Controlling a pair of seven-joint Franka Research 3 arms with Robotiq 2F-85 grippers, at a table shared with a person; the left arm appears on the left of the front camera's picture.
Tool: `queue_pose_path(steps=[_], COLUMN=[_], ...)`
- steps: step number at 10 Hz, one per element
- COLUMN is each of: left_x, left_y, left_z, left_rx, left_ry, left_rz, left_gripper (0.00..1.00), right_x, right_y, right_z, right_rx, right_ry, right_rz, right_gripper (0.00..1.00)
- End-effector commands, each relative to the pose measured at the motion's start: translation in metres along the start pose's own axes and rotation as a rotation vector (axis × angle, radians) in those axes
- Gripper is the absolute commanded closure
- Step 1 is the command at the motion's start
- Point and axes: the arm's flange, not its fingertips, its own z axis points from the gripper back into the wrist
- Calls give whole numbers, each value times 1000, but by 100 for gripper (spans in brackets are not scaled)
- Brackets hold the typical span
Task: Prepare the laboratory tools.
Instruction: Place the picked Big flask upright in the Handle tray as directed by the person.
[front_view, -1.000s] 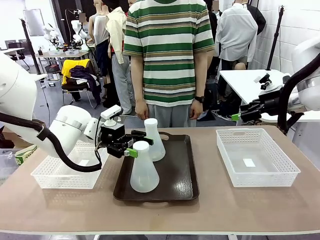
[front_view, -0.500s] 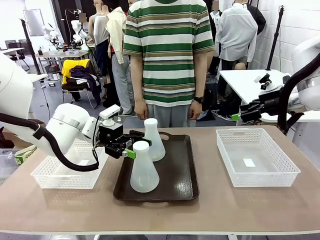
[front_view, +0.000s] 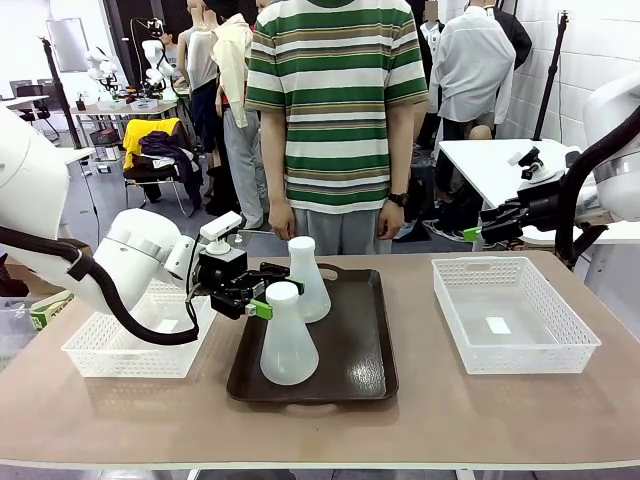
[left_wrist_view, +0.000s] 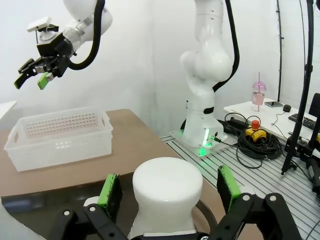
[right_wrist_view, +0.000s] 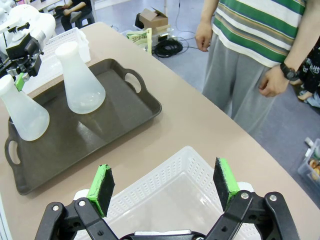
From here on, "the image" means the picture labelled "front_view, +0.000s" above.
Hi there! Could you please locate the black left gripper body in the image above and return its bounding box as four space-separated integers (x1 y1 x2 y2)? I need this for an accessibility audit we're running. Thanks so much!
196 247 262 321

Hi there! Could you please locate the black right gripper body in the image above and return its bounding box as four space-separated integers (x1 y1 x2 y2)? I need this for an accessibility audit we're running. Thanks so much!
517 181 569 232

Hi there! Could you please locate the translucent white conical flask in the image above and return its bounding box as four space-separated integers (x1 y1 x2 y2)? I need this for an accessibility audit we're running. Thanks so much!
259 280 321 387
287 236 333 324

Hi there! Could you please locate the person left forearm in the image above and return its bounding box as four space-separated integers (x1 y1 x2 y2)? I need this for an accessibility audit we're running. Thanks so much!
386 101 417 196

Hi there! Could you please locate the person right forearm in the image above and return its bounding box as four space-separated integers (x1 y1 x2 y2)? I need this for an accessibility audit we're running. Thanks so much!
259 109 293 204

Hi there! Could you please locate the person right hand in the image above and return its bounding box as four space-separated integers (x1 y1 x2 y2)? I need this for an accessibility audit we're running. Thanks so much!
267 199 297 241

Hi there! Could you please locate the person left hand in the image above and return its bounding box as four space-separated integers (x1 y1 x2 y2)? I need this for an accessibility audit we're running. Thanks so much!
377 203 406 241

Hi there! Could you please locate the white side table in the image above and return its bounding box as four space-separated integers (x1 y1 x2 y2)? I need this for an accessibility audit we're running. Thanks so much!
437 138 640 247

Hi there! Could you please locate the dark brown plastic tray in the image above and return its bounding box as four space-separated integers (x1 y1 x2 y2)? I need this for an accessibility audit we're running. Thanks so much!
226 263 400 414

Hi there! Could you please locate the black metal chair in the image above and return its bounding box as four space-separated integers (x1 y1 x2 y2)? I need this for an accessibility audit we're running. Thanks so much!
122 159 197 224

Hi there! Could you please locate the white perforated plastic basket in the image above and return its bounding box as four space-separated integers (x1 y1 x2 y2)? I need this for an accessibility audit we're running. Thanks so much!
60 278 222 379
431 256 603 376

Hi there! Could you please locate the dark purple garment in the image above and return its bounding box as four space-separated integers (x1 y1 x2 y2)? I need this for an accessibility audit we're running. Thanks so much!
138 130 204 211

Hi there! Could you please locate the black tripod stand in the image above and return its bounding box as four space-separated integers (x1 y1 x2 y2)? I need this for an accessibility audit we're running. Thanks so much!
532 9 571 142

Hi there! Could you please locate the mannequin in white shirt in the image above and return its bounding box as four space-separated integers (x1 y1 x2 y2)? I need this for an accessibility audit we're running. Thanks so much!
432 0 517 142

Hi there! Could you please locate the brown cardboard box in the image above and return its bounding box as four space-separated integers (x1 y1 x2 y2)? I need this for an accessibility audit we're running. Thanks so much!
58 237 96 257

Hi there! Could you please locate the yellow garment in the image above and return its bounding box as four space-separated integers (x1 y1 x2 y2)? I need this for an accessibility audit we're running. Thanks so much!
122 117 181 171

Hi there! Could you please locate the black jacket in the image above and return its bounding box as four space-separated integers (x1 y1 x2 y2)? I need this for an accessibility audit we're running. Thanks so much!
493 8 534 71

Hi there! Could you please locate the background person in black vest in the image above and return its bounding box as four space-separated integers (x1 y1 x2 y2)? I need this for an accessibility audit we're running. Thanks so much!
418 0 446 114

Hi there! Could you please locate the white carton with green print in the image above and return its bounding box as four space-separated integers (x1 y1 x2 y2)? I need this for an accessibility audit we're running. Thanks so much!
28 290 77 332

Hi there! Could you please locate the person in striped shirt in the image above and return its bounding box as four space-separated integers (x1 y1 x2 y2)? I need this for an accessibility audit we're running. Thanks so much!
244 0 430 216

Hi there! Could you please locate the red and black toolbox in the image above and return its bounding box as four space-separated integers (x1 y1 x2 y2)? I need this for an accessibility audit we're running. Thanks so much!
89 126 125 162

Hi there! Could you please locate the white desk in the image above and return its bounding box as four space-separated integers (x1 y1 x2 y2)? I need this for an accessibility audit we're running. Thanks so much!
63 146 96 169

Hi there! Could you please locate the wooden background work table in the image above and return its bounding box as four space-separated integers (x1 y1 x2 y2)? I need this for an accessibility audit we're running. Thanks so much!
68 95 180 126

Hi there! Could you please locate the mannequin in beige shirt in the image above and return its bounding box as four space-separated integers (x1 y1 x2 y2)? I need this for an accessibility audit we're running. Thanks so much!
210 12 268 231

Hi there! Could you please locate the black bag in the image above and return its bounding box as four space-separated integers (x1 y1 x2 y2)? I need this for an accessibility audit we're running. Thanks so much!
0 254 30 297

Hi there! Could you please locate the mannequin in white tank top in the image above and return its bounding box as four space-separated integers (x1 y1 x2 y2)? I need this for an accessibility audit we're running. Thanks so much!
177 0 222 171

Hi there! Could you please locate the black light stand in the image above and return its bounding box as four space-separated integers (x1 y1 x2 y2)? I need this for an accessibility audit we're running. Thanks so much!
38 35 84 151

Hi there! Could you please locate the black office chair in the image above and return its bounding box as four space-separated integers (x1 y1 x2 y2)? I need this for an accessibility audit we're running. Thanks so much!
8 83 60 146

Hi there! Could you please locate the grey whiteboard panel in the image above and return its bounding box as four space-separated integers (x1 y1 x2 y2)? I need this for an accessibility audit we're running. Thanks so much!
45 17 90 74

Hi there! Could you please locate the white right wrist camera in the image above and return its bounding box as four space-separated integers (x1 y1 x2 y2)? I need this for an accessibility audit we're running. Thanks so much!
506 145 567 185

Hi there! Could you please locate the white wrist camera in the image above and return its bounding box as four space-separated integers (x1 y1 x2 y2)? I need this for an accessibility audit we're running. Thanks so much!
506 145 567 185
199 210 244 254

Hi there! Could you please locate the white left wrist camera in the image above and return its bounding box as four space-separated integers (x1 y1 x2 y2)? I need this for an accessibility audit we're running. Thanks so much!
199 210 244 254

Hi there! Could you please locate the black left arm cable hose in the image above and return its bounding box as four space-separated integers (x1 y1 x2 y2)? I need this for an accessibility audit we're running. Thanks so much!
0 225 202 347

